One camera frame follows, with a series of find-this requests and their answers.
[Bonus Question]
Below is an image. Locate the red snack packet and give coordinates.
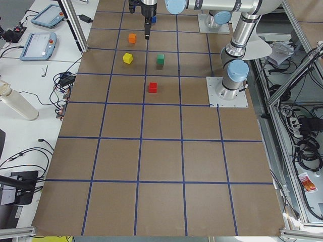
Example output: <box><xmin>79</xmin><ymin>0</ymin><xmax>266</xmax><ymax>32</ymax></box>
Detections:
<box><xmin>298</xmin><ymin>172</ymin><xmax>317</xmax><ymax>193</ymax></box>

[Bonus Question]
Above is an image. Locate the blue wooden block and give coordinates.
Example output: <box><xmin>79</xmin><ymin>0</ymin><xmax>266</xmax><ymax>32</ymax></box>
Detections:
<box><xmin>151</xmin><ymin>16</ymin><xmax>157</xmax><ymax>24</ymax></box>

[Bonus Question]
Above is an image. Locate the black device with red button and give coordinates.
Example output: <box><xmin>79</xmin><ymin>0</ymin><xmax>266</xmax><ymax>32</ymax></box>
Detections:
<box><xmin>1</xmin><ymin>25</ymin><xmax>27</xmax><ymax>43</ymax></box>

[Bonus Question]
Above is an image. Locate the teach pendant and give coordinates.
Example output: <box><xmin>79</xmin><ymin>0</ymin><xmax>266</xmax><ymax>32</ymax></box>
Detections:
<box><xmin>20</xmin><ymin>32</ymin><xmax>57</xmax><ymax>61</ymax></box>
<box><xmin>31</xmin><ymin>4</ymin><xmax>65</xmax><ymax>28</ymax></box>

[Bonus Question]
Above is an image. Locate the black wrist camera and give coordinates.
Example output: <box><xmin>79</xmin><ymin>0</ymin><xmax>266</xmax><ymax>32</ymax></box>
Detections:
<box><xmin>129</xmin><ymin>0</ymin><xmax>139</xmax><ymax>14</ymax></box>

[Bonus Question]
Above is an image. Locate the aluminium frame post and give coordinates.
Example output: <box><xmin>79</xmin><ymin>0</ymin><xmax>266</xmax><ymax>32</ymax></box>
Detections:
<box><xmin>58</xmin><ymin>0</ymin><xmax>88</xmax><ymax>53</ymax></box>

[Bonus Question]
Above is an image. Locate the orange wooden block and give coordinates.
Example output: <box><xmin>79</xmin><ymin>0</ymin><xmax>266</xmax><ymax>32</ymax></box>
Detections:
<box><xmin>128</xmin><ymin>33</ymin><xmax>137</xmax><ymax>44</ymax></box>

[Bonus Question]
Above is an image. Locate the red wooden block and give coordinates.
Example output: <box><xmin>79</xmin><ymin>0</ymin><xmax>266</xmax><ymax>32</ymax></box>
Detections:
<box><xmin>148</xmin><ymin>82</ymin><xmax>158</xmax><ymax>93</ymax></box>

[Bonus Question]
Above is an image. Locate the lower teach pendant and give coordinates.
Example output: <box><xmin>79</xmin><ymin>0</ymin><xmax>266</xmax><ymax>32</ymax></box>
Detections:
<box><xmin>20</xmin><ymin>32</ymin><xmax>57</xmax><ymax>61</ymax></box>

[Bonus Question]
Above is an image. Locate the black power adapter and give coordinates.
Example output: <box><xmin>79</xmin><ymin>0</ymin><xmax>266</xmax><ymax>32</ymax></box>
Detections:
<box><xmin>79</xmin><ymin>15</ymin><xmax>93</xmax><ymax>23</ymax></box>

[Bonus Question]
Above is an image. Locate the upper teach pendant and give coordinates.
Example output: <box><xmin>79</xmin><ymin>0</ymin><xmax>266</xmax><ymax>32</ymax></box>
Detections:
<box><xmin>31</xmin><ymin>4</ymin><xmax>65</xmax><ymax>28</ymax></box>

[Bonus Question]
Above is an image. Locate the yellow wooden block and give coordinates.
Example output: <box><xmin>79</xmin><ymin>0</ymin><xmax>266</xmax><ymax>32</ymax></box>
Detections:
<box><xmin>123</xmin><ymin>53</ymin><xmax>133</xmax><ymax>65</ymax></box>

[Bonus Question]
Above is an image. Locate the black camera stand base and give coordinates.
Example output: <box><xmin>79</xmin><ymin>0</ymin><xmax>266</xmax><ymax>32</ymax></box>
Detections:
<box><xmin>1</xmin><ymin>171</ymin><xmax>38</xmax><ymax>205</ymax></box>

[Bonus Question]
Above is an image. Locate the green wooden block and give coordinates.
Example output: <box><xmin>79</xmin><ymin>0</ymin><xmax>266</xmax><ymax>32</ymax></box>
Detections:
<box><xmin>156</xmin><ymin>54</ymin><xmax>165</xmax><ymax>65</ymax></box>

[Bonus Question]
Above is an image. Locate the white power strip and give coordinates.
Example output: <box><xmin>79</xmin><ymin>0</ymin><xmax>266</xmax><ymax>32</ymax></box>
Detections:
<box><xmin>287</xmin><ymin>116</ymin><xmax>303</xmax><ymax>139</ymax></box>

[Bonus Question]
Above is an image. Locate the black adapter with cables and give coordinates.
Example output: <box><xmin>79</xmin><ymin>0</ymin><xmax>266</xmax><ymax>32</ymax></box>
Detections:
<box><xmin>59</xmin><ymin>76</ymin><xmax>76</xmax><ymax>87</ymax></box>

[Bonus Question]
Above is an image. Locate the white bottle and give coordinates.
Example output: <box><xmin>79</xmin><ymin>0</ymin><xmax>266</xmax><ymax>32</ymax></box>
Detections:
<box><xmin>1</xmin><ymin>80</ymin><xmax>39</xmax><ymax>120</ymax></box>

